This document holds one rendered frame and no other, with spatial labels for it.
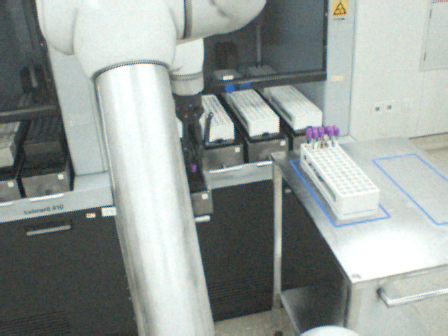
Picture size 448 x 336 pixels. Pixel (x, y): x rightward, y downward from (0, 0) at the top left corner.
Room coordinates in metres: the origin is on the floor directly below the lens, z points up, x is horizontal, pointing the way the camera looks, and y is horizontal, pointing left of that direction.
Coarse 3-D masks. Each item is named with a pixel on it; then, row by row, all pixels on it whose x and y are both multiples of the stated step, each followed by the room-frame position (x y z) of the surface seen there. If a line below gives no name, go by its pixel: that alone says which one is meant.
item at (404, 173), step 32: (288, 160) 1.24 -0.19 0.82; (384, 160) 1.20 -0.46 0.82; (416, 160) 1.19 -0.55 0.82; (320, 192) 1.05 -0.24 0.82; (384, 192) 1.03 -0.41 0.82; (416, 192) 1.02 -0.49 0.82; (320, 224) 0.91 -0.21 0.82; (352, 224) 0.90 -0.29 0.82; (384, 224) 0.89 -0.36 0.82; (416, 224) 0.88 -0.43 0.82; (352, 256) 0.79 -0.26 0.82; (384, 256) 0.78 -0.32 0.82; (416, 256) 0.77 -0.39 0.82; (320, 288) 1.28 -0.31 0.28; (352, 288) 0.70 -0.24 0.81; (384, 288) 1.25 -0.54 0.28; (320, 320) 1.12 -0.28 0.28; (352, 320) 0.71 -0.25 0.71; (384, 320) 1.10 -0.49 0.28; (416, 320) 1.09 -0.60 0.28
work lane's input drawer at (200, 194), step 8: (192, 152) 1.34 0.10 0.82; (184, 160) 1.31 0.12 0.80; (192, 160) 1.31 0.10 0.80; (192, 176) 1.21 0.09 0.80; (200, 176) 1.18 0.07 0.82; (192, 184) 1.14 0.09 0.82; (200, 184) 1.14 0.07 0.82; (208, 184) 1.15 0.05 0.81; (192, 192) 1.11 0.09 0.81; (200, 192) 1.11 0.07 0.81; (208, 192) 1.11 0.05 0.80; (192, 200) 1.11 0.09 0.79; (200, 200) 1.11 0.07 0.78; (208, 200) 1.11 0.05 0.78; (192, 208) 1.11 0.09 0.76; (200, 208) 1.11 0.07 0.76; (208, 208) 1.11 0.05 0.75; (200, 216) 1.08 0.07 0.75; (208, 216) 1.07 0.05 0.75
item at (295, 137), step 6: (276, 114) 1.63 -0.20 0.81; (282, 120) 1.56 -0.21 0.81; (282, 126) 1.53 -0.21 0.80; (288, 126) 1.50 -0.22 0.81; (306, 126) 1.47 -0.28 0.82; (324, 126) 1.48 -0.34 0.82; (288, 132) 1.47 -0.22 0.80; (294, 132) 1.44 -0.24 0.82; (300, 132) 1.44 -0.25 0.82; (288, 138) 1.47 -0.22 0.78; (294, 138) 1.42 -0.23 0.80; (300, 138) 1.43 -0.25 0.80; (324, 138) 1.44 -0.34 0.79; (288, 144) 1.47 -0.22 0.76; (294, 144) 1.42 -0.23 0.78; (300, 144) 1.43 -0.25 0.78
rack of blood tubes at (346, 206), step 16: (304, 144) 1.21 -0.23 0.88; (304, 160) 1.18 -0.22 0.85; (320, 160) 1.11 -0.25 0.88; (336, 160) 1.10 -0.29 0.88; (352, 160) 1.10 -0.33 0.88; (320, 176) 1.10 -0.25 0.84; (336, 176) 1.03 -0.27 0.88; (352, 176) 1.02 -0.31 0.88; (336, 192) 0.95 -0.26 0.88; (352, 192) 0.95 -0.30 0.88; (368, 192) 0.94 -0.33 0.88; (336, 208) 0.94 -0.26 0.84; (352, 208) 0.93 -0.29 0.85; (368, 208) 0.93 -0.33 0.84
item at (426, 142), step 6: (444, 132) 2.90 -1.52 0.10; (408, 138) 2.84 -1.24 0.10; (414, 138) 2.85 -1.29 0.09; (420, 138) 2.86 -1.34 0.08; (426, 138) 2.87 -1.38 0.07; (432, 138) 2.88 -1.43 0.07; (438, 138) 2.89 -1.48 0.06; (444, 138) 2.90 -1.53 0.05; (420, 144) 2.87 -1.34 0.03; (426, 144) 2.87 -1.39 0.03; (432, 144) 2.88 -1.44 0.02; (438, 144) 2.89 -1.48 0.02; (444, 144) 2.89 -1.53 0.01
